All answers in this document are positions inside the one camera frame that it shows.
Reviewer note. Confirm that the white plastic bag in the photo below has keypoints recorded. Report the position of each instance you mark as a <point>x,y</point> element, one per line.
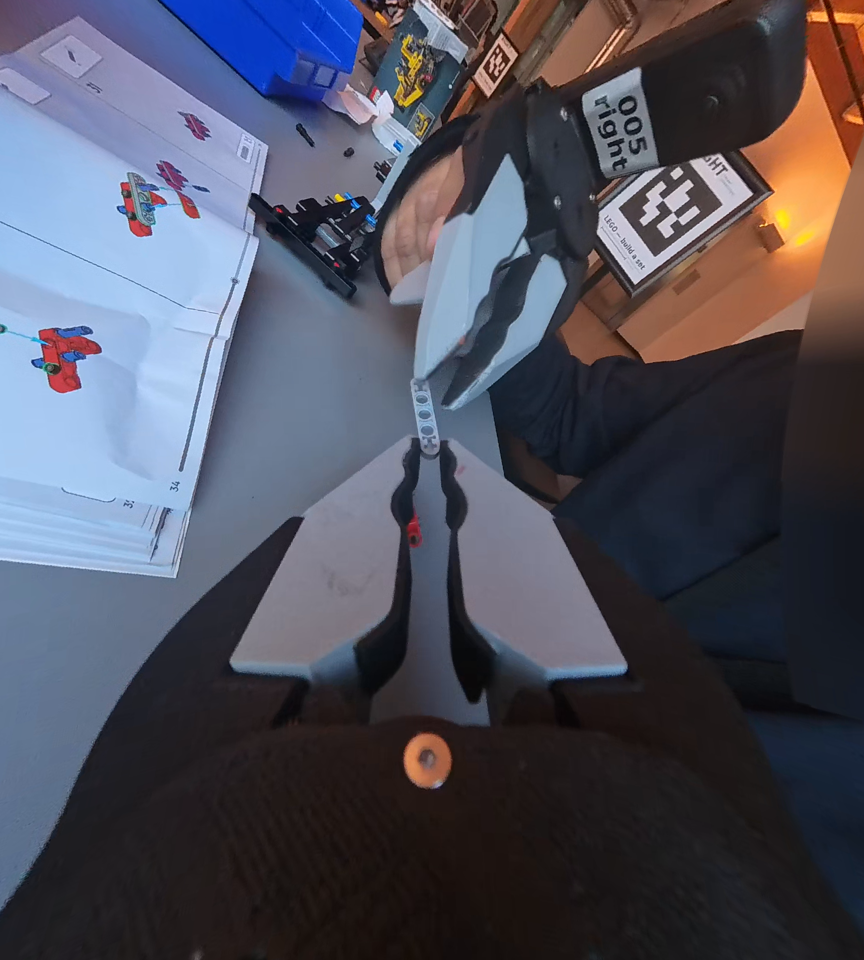
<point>363,106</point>

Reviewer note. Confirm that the small tag sign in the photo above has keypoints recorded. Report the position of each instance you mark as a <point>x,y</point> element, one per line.
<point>493,64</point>

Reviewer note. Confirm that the black lego assembly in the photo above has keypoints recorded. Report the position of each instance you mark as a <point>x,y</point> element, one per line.
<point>312,225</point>

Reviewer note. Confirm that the lego box with yellow vehicle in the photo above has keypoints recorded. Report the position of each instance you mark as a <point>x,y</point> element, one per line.
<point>409,67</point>

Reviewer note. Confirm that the person's right forearm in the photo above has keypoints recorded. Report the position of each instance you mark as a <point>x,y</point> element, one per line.
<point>626,405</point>

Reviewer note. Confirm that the small red lego pin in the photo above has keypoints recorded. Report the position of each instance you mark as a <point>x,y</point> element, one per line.
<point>414,529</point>

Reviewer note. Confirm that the grey lego beam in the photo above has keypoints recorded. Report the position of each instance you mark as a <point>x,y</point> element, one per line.
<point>424,416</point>

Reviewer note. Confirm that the person's right hand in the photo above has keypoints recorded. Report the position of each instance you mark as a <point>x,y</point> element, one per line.
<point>417,217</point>

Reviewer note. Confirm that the black lego pin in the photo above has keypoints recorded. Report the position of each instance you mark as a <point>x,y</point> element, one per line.
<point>305,134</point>

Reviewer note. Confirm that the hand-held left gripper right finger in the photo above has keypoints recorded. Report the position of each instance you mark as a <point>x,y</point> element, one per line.
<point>529,585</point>

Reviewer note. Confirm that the lego instruction booklet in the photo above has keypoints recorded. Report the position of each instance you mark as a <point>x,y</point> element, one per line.
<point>64,262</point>

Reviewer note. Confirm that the framed tag sign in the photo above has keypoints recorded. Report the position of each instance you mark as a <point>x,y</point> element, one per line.
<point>671,210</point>

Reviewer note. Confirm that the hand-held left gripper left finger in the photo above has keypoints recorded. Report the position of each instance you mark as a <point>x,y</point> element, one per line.
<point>342,570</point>

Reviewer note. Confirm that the blue plastic bin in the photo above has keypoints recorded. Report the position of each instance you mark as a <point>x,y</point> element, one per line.
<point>274,37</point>

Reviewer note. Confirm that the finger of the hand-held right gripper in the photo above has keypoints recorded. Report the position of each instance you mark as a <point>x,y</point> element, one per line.
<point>454,300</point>
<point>529,307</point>

